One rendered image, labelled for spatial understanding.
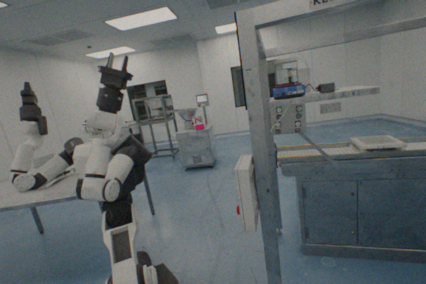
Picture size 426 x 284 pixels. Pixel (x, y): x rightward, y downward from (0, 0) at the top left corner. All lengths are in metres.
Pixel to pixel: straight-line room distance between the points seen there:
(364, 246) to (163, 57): 6.41
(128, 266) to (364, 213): 1.55
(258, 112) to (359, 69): 6.53
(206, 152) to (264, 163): 3.13
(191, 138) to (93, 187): 3.22
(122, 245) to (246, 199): 0.72
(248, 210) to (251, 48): 0.59
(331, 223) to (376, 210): 0.30
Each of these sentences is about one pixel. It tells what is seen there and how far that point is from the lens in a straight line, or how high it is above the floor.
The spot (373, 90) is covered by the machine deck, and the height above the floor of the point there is 1.24.
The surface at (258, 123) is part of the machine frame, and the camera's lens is 0.84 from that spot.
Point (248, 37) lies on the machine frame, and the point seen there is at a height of 1.53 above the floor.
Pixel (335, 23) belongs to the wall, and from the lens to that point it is 7.18.
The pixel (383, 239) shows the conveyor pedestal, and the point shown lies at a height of 0.19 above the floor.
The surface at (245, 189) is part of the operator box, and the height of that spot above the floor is 1.01.
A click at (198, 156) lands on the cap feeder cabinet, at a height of 0.27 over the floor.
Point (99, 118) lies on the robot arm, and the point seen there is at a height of 1.34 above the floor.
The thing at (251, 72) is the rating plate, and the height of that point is 1.41.
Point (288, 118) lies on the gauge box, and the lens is 1.50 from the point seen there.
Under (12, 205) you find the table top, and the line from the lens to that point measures 2.12.
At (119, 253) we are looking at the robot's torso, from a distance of 1.29.
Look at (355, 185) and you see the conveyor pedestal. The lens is 1.80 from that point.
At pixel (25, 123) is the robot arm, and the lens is 1.39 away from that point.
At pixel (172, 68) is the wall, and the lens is 6.93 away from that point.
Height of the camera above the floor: 1.36
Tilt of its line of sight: 12 degrees down
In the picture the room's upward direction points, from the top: 9 degrees counter-clockwise
